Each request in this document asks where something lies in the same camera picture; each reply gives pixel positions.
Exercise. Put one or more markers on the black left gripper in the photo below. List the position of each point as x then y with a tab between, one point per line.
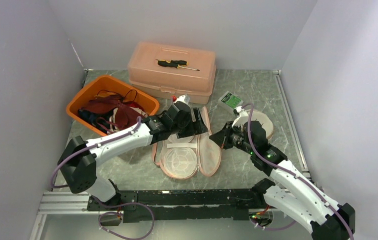
195	127

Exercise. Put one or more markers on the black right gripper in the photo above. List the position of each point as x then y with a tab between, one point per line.
219	137

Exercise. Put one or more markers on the dark red bra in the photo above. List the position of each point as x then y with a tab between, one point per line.
124	114

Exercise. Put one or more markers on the beige lace bra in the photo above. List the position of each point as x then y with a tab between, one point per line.
109	126

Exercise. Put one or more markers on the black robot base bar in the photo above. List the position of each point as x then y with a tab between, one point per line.
143	205

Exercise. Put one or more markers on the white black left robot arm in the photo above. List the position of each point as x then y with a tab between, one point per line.
79	162

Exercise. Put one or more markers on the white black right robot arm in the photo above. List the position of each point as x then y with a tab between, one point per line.
285	188

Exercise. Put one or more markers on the small green-labelled plastic box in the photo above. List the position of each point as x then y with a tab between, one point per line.
229	101

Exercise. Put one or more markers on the orange plastic basin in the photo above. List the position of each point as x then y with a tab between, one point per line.
101	85

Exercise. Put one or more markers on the black yellow screwdriver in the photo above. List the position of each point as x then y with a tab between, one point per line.
175	64

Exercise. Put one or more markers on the pink translucent toolbox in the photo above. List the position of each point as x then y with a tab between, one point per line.
163	82

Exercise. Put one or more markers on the dark blue cloth garment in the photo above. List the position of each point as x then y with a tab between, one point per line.
87	116

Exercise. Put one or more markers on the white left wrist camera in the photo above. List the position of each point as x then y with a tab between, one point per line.
181	101

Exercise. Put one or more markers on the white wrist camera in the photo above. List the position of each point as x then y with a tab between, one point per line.
181	101
241	117

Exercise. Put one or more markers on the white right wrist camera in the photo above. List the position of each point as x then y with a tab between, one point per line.
241	117

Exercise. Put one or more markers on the aluminium frame rail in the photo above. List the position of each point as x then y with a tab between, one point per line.
65	203

